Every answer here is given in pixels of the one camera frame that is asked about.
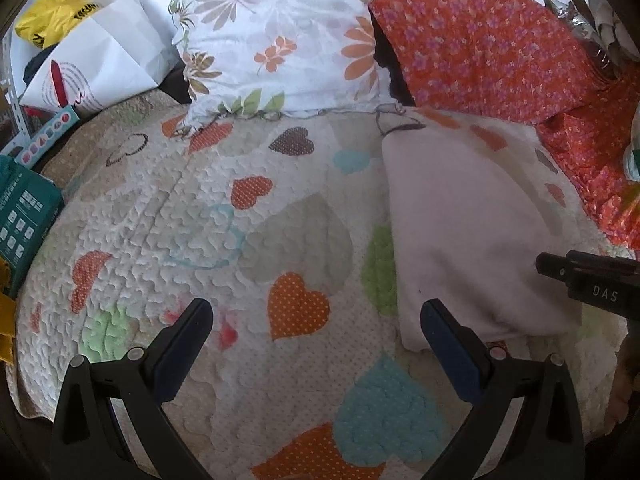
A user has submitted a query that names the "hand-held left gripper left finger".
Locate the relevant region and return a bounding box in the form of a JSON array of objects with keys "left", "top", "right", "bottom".
[{"left": 50, "top": 298, "right": 215, "bottom": 480}]

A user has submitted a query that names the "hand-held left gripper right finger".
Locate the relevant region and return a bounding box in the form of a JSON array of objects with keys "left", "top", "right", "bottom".
[{"left": 420, "top": 298, "right": 587, "bottom": 480}]

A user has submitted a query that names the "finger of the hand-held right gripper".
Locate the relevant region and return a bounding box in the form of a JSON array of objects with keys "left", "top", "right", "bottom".
[{"left": 535, "top": 250, "right": 640, "bottom": 281}]

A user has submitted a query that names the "pale pink small garment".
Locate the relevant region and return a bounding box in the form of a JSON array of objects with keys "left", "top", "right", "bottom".
[{"left": 381, "top": 124, "right": 584, "bottom": 354}]

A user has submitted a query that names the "person's right hand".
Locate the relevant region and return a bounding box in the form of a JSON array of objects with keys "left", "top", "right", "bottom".
[{"left": 613, "top": 332, "right": 640, "bottom": 424}]

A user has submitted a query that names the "orange floral bedsheet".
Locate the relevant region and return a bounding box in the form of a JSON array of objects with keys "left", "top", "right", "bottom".
[{"left": 537, "top": 67, "right": 640, "bottom": 252}]

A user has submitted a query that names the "pale cloth bundle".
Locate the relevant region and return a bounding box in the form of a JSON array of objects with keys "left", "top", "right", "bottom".
[{"left": 622, "top": 104, "right": 640, "bottom": 182}]

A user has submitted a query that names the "heart-patterned quilt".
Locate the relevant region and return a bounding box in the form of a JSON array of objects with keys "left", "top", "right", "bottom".
[{"left": 10, "top": 87, "right": 632, "bottom": 480}]

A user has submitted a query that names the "teal cardboard box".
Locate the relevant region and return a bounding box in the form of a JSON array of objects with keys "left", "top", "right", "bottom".
[{"left": 0, "top": 155, "right": 66, "bottom": 302}]

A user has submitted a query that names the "orange floral pillow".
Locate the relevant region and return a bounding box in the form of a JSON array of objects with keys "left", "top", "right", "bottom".
[{"left": 369, "top": 0, "right": 617, "bottom": 127}]

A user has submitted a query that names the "silver foil bundle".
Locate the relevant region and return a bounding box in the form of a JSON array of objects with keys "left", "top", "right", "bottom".
[{"left": 552, "top": 1, "right": 627, "bottom": 70}]

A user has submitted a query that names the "white box with coloured dots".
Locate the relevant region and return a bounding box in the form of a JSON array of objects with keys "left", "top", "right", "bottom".
[{"left": 0, "top": 107, "right": 82, "bottom": 170}]

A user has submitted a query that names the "white paper bag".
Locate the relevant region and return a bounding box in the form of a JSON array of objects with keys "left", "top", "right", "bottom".
[{"left": 19, "top": 0, "right": 177, "bottom": 117}]

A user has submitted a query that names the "white floral pillow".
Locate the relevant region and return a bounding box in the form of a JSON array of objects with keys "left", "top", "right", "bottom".
[{"left": 167, "top": 0, "right": 402, "bottom": 122}]

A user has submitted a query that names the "yellow plastic bag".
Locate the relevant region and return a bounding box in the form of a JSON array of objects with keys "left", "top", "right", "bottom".
[{"left": 14, "top": 0, "right": 102, "bottom": 52}]

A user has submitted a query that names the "slotted metal rack post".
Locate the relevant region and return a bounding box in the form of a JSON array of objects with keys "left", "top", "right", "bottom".
[{"left": 0, "top": 35, "right": 27, "bottom": 137}]

